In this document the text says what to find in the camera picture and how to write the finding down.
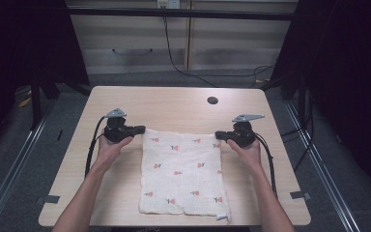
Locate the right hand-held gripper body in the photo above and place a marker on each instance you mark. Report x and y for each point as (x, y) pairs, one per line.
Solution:
(243, 135)

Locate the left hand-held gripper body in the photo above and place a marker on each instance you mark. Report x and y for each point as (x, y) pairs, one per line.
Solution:
(117, 130)

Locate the white cloth with flower print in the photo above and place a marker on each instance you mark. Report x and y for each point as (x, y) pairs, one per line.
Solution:
(183, 180)

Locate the person's right hand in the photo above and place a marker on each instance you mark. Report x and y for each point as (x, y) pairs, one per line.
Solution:
(248, 156)

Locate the person's left hand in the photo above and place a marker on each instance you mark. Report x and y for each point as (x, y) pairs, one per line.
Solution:
(109, 154)

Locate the dark round table grommet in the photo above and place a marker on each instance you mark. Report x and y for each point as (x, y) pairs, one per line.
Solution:
(212, 100)

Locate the small black floor object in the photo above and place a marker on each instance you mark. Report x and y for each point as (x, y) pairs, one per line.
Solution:
(60, 135)

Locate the grey tape strip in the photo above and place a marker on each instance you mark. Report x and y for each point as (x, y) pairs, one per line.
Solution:
(300, 195)
(48, 199)

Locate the black stand leg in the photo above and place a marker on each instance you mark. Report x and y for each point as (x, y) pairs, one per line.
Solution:
(36, 106)

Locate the pale wooden cabinet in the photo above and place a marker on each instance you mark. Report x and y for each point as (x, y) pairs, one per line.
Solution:
(232, 42)

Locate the yellow floor object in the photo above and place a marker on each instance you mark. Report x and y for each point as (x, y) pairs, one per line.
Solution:
(24, 102)

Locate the dark curtain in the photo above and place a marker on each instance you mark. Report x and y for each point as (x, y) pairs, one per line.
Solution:
(348, 80)
(19, 42)

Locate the metal floor rail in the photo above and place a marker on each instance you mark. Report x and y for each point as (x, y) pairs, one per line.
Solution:
(327, 180)
(13, 170)

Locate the black horizontal frame bar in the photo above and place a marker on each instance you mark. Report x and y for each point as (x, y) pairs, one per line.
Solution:
(125, 13)

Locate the white wall power outlet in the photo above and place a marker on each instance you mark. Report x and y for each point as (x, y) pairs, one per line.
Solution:
(169, 4)

